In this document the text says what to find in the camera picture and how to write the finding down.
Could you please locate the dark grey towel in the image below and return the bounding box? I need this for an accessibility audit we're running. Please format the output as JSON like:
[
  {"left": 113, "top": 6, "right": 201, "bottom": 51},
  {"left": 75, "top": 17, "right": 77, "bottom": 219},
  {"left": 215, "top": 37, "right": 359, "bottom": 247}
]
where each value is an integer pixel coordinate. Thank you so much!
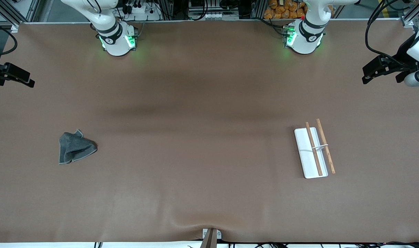
[{"left": 59, "top": 129, "right": 98, "bottom": 165}]

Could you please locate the wooden rack rod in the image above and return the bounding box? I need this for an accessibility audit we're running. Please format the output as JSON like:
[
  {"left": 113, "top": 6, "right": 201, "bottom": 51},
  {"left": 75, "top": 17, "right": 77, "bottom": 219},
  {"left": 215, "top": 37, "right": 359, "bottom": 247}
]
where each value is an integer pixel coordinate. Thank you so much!
[
  {"left": 306, "top": 122, "right": 323, "bottom": 176},
  {"left": 316, "top": 118, "right": 336, "bottom": 174}
]

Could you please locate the white towel rack base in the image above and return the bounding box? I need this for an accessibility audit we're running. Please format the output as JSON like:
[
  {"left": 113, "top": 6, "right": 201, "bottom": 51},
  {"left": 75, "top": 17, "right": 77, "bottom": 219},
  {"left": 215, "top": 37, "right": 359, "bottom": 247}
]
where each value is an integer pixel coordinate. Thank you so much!
[{"left": 294, "top": 127, "right": 329, "bottom": 179}]

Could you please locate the pile of orange buns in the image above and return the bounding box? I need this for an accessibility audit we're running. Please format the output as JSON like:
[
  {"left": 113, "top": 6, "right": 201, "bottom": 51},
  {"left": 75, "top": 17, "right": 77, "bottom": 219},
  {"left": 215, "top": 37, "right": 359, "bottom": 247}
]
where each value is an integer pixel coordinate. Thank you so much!
[{"left": 263, "top": 0, "right": 307, "bottom": 19}]

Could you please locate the white power strip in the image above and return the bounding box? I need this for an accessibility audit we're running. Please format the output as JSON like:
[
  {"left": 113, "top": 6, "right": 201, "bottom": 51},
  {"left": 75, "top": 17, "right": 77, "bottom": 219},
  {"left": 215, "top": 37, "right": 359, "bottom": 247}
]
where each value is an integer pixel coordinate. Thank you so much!
[{"left": 121, "top": 0, "right": 160, "bottom": 21}]

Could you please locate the brown table mat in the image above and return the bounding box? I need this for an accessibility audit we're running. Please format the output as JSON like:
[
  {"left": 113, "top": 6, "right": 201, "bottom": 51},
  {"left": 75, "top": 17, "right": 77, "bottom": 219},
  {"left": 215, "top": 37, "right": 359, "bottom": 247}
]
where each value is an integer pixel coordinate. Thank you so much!
[{"left": 0, "top": 19, "right": 419, "bottom": 243}]

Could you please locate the white connector block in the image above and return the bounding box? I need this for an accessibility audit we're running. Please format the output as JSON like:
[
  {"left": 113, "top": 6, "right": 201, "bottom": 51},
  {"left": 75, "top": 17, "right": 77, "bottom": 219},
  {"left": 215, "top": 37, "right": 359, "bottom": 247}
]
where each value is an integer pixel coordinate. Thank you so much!
[{"left": 188, "top": 10, "right": 240, "bottom": 21}]

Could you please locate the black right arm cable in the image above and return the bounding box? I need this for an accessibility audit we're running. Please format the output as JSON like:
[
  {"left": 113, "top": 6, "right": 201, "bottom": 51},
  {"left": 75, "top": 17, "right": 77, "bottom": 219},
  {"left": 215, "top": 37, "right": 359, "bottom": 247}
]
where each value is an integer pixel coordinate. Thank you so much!
[{"left": 0, "top": 19, "right": 18, "bottom": 57}]

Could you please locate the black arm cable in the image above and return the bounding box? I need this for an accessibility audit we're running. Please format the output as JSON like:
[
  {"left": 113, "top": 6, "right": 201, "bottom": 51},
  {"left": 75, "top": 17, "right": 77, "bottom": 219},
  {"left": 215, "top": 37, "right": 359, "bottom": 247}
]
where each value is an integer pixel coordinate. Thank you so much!
[
  {"left": 0, "top": 19, "right": 18, "bottom": 57},
  {"left": 365, "top": 0, "right": 410, "bottom": 68}
]

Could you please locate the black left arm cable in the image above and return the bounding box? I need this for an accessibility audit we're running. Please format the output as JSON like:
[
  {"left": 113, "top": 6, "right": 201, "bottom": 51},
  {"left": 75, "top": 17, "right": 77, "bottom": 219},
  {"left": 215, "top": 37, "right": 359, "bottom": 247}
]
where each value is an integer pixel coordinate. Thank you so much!
[{"left": 365, "top": 0, "right": 410, "bottom": 68}]

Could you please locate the aluminium frame profile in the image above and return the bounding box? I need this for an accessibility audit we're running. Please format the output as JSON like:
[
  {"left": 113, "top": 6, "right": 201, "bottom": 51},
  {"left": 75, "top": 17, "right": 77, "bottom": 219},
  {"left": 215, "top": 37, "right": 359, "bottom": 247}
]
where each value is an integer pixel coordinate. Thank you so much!
[
  {"left": 401, "top": 0, "right": 419, "bottom": 28},
  {"left": 0, "top": 0, "right": 41, "bottom": 28}
]

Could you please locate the metal bracket with brown post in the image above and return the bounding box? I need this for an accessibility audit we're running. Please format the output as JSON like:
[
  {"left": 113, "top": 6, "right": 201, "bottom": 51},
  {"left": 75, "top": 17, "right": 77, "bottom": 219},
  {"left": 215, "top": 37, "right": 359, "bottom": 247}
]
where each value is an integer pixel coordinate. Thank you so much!
[{"left": 200, "top": 228, "right": 222, "bottom": 248}]

